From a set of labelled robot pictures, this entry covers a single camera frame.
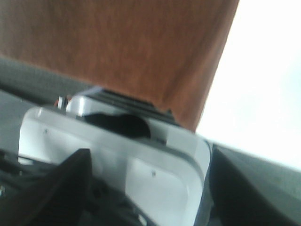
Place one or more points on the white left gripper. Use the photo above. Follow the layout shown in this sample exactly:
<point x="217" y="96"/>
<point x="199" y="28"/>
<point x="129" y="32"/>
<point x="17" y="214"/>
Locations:
<point x="163" y="175"/>

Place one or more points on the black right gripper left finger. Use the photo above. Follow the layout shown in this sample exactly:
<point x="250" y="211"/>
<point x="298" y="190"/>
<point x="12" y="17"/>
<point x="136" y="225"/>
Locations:
<point x="43" y="194"/>

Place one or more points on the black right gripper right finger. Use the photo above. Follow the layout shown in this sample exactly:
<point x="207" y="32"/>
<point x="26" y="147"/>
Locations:
<point x="242" y="197"/>

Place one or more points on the brown towel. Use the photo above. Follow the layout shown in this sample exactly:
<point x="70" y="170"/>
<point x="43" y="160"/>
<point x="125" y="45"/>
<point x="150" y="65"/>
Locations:
<point x="165" y="52"/>

